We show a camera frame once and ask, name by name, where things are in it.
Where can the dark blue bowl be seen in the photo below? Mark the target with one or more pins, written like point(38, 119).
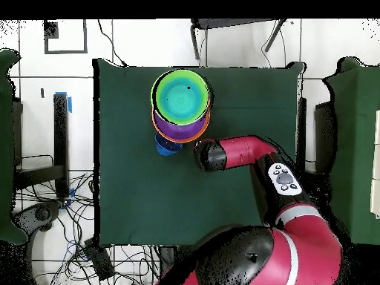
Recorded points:
point(166, 150)

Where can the purple bowl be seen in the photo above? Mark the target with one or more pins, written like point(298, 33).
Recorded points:
point(178, 132)

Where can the large orange bowl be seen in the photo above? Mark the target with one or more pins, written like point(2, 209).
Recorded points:
point(205, 129)

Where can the light blue bowl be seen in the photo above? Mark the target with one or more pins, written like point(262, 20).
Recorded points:
point(181, 98)

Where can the light green bowl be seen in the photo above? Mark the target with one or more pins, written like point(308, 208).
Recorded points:
point(161, 86)

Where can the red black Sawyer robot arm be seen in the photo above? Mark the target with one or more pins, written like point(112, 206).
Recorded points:
point(311, 252)

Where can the dark green tablecloth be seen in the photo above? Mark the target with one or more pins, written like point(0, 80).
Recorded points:
point(148, 193)

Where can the black power brick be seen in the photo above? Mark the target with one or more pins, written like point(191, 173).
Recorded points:
point(99, 261)

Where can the green cloth side table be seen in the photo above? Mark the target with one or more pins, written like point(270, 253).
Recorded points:
point(6, 118)
point(356, 148)

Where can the white boxes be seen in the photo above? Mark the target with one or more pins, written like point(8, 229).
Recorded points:
point(376, 163)

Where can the black camera tripod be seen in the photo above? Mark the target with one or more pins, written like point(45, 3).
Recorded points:
point(225, 23)

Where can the black square frame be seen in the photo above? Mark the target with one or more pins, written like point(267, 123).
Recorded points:
point(51, 29)

